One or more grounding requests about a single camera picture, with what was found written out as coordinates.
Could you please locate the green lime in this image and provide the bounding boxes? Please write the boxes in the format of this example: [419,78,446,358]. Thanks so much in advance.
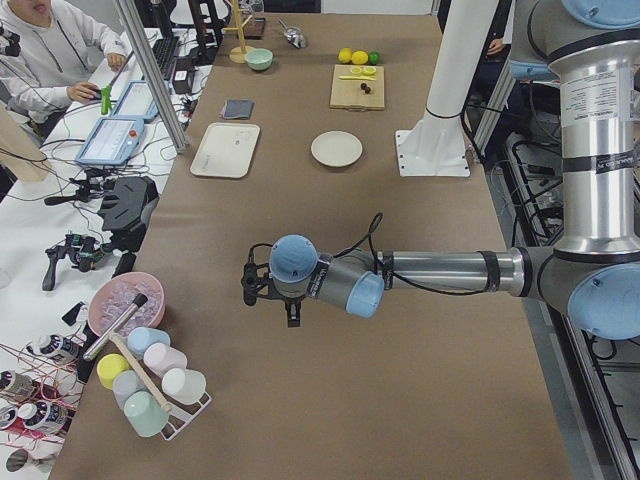
[368,51,381,66]

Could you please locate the wooden cup tree stand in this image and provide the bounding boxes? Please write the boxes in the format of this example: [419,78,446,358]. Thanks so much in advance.
[224,0,254,64]

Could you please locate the blue teach pendant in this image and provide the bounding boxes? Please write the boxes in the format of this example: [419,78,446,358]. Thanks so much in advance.
[113,80,158,122]
[75,116,145,167]

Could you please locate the wooden pestle stick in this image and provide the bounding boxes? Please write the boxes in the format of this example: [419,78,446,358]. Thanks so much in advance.
[109,333,172,413]

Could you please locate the mint green bowl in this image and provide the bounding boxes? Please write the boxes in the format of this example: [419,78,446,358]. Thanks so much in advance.
[245,48,274,72]

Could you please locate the grey folded cloth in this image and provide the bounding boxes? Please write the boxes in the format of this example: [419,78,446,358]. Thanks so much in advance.
[220,99,254,120]

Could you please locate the aluminium frame post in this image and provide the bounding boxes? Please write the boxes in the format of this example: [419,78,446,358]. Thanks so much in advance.
[114,0,188,154]

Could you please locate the person in white hoodie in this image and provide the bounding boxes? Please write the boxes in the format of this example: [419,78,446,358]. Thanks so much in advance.
[1,1,126,124]

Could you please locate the pink cup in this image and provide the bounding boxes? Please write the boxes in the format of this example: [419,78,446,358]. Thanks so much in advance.
[143,342,188,378]

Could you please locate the mint cup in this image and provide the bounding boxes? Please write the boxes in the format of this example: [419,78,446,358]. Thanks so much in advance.
[123,391,169,438]

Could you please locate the white cup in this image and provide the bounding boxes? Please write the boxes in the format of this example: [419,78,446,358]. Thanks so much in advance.
[161,368,206,405]

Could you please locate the green marker stand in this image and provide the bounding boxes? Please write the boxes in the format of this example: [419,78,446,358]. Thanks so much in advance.
[100,85,112,115]

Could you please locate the steel scoop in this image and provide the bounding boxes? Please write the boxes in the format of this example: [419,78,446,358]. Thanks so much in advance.
[278,19,307,49]

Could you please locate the cream round plate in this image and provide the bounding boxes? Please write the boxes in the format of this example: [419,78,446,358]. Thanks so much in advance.
[311,131,363,168]

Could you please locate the yellow lemon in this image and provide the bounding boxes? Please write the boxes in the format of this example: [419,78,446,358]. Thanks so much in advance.
[350,50,369,65]
[338,48,353,64]

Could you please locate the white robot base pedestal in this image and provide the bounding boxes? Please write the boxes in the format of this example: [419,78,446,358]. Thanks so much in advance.
[396,0,499,177]

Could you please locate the cream rabbit tray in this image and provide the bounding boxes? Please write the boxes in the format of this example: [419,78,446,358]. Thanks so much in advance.
[190,122,260,179]

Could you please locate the steel muddler in bowl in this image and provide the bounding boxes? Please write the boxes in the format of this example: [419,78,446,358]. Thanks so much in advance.
[82,293,148,362]

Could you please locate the bamboo cutting board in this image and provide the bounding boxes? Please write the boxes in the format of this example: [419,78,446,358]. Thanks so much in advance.
[329,65,385,111]

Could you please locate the grey cup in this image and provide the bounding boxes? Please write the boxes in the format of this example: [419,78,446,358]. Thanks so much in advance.
[112,370,147,410]

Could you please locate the yellow plastic knife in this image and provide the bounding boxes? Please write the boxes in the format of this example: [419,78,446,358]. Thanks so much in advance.
[338,75,377,82]

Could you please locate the light blue cup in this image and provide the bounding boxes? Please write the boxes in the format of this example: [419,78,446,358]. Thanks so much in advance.
[126,327,171,359]

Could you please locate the yellow cup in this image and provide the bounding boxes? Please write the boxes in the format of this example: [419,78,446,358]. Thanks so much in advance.
[97,353,131,390]

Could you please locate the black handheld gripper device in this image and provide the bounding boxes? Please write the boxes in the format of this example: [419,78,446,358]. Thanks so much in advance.
[41,233,107,291]

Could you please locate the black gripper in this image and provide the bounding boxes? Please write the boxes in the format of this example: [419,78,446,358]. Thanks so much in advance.
[241,252,303,328]

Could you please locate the pink bowl with ice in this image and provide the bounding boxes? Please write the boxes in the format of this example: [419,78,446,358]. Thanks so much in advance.
[88,272,165,337]

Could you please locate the white cup rack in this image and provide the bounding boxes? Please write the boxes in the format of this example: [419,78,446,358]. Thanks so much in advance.
[160,392,213,441]

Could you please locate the black keyboard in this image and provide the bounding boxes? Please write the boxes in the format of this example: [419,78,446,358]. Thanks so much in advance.
[152,36,179,80]

